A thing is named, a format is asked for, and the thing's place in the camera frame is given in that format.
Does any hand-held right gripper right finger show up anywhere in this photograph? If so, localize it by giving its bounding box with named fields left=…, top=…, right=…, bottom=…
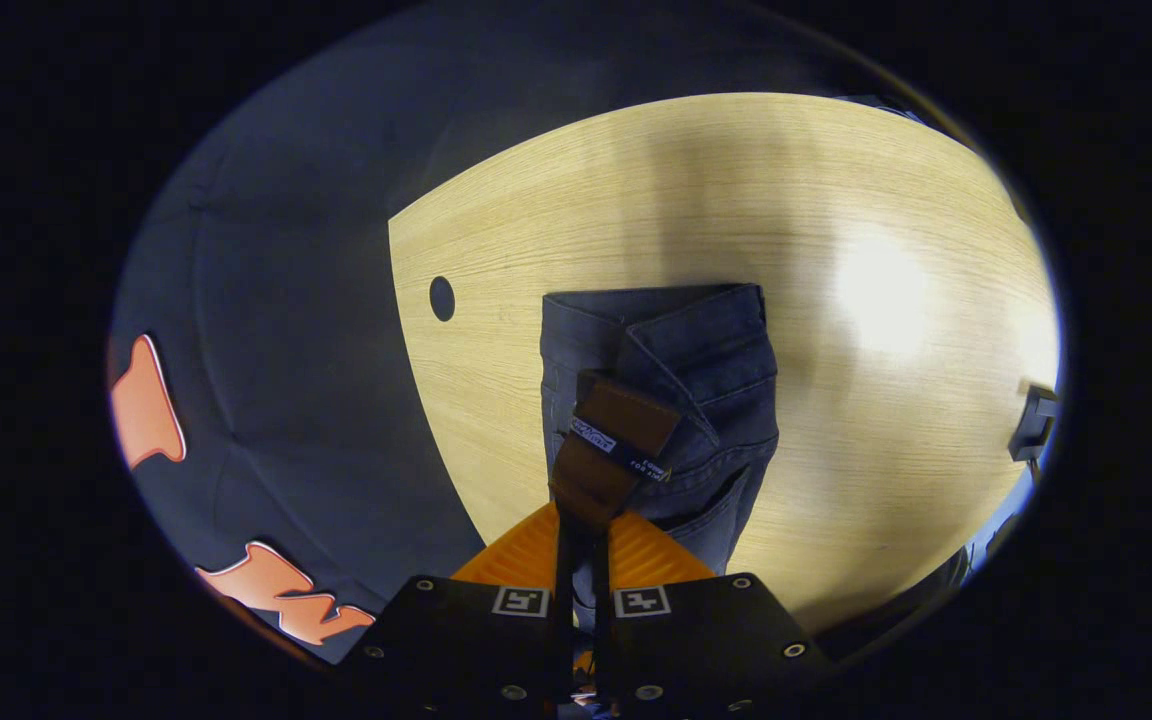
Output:
left=591, top=511, right=833, bottom=717

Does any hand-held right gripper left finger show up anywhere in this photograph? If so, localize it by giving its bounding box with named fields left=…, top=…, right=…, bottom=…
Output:
left=341, top=502, right=578, bottom=717

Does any dark angular object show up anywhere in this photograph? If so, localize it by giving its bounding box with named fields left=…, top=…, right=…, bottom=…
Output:
left=1008, top=384, right=1060, bottom=464

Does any black backdrop cloth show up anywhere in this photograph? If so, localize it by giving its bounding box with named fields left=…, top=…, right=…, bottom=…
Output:
left=108, top=0, right=937, bottom=666

